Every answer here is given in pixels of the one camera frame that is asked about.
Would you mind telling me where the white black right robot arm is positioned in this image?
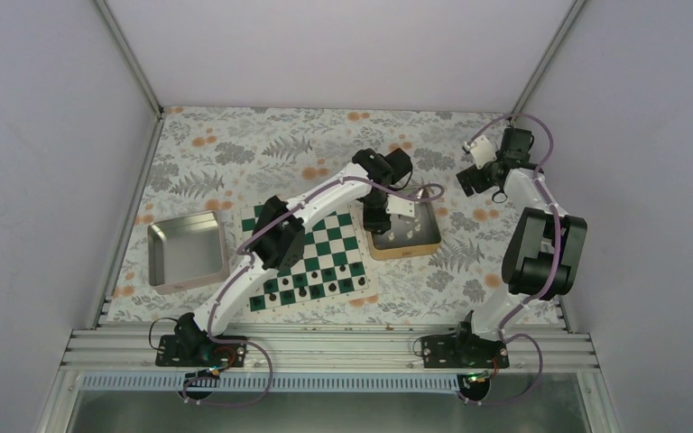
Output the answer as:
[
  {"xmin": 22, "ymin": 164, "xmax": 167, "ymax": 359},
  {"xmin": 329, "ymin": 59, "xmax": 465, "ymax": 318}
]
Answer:
[{"xmin": 452, "ymin": 127, "xmax": 587, "ymax": 367}]

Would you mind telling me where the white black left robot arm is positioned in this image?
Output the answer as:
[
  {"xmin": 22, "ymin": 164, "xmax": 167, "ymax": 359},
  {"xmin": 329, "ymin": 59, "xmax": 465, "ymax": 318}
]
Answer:
[{"xmin": 174, "ymin": 149, "xmax": 412, "ymax": 365}]

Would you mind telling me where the green white chess board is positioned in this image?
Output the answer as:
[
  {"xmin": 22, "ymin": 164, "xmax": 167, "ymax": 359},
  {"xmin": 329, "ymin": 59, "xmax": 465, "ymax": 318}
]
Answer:
[{"xmin": 243, "ymin": 205, "xmax": 377, "ymax": 318}]

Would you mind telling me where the gold rimmed metal tin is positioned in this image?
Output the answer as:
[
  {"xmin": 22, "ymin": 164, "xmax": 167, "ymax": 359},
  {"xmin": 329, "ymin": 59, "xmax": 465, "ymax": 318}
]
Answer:
[{"xmin": 367, "ymin": 201, "xmax": 442, "ymax": 261}]

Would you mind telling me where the floral patterned table mat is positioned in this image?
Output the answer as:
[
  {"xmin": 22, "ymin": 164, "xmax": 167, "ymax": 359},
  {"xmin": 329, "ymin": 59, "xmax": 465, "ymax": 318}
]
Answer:
[{"xmin": 107, "ymin": 106, "xmax": 520, "ymax": 325}]

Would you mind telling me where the pink rimmed metal tin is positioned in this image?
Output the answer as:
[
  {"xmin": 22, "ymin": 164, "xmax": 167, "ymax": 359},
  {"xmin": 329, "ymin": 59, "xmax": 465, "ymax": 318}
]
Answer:
[{"xmin": 146, "ymin": 211, "xmax": 230, "ymax": 295}]

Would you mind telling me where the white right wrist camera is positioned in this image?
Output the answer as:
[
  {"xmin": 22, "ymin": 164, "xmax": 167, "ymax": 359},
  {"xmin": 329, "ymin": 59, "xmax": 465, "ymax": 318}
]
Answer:
[{"xmin": 467, "ymin": 134, "xmax": 497, "ymax": 170}]

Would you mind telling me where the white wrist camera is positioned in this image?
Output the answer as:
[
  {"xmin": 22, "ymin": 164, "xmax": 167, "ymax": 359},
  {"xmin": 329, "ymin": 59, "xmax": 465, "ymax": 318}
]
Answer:
[
  {"xmin": 385, "ymin": 195, "xmax": 416, "ymax": 219},
  {"xmin": 467, "ymin": 134, "xmax": 497, "ymax": 170}
]

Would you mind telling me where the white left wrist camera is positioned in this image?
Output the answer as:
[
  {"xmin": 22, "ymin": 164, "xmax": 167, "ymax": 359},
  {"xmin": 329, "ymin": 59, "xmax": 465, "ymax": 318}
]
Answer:
[{"xmin": 385, "ymin": 195, "xmax": 416, "ymax": 219}]

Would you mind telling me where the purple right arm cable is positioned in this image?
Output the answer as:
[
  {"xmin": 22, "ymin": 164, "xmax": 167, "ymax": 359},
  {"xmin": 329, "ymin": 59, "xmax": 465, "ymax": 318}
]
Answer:
[{"xmin": 457, "ymin": 113, "xmax": 563, "ymax": 408}]

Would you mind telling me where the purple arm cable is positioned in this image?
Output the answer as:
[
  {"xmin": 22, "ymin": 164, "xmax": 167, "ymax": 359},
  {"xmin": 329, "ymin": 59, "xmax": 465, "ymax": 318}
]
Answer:
[
  {"xmin": 457, "ymin": 113, "xmax": 563, "ymax": 408},
  {"xmin": 181, "ymin": 183, "xmax": 446, "ymax": 408}
]

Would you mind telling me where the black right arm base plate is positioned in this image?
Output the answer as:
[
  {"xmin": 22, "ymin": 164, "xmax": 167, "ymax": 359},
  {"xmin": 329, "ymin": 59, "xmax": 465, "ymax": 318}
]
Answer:
[{"xmin": 420, "ymin": 335, "xmax": 510, "ymax": 369}]

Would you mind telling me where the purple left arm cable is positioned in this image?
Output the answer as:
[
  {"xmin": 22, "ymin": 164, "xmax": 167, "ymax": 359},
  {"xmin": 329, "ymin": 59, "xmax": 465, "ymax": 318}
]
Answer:
[{"xmin": 181, "ymin": 183, "xmax": 446, "ymax": 408}]

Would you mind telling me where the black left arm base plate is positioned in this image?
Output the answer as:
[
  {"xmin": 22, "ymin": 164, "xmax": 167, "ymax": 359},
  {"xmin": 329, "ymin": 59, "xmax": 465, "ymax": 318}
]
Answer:
[{"xmin": 154, "ymin": 335, "xmax": 247, "ymax": 370}]

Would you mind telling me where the aluminium frame rail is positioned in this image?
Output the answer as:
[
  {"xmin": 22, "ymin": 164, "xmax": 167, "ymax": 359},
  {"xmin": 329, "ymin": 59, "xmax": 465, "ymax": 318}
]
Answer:
[{"xmin": 60, "ymin": 323, "xmax": 600, "ymax": 373}]

